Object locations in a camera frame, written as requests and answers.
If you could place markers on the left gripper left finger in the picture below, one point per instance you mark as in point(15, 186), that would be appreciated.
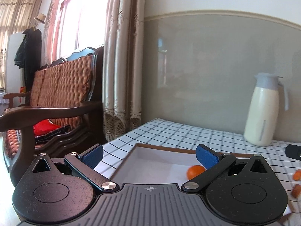
point(83, 164)

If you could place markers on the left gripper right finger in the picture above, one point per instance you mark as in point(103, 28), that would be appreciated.
point(215, 164)

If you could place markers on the small orange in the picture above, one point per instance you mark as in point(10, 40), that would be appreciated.
point(194, 171)

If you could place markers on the carrot top piece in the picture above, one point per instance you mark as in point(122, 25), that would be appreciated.
point(296, 191)

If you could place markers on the cream thermos jug grey lid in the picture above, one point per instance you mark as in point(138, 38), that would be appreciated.
point(264, 109)

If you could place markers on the black checked cushion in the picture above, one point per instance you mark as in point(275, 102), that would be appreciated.
point(47, 137)

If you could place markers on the red cloth on bench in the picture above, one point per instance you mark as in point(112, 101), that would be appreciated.
point(44, 127)

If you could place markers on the dark wooden bench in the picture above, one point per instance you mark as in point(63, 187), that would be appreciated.
point(64, 113)

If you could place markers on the white black checked tablecloth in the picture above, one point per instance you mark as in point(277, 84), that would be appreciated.
point(160, 132)

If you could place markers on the brown box white interior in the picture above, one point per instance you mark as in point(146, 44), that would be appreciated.
point(150, 164)

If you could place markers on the woven rattan bench cushion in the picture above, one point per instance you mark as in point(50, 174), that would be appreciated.
point(63, 86)

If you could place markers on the beige lace curtain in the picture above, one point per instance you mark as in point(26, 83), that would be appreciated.
point(122, 67)

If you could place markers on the white refrigerator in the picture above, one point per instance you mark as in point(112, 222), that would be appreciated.
point(14, 75)

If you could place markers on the black hanging jacket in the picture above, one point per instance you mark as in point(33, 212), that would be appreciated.
point(28, 56)

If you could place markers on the straw hat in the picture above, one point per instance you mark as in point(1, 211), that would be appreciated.
point(40, 18)

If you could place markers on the far beige curtain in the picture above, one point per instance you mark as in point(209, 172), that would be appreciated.
point(16, 16)

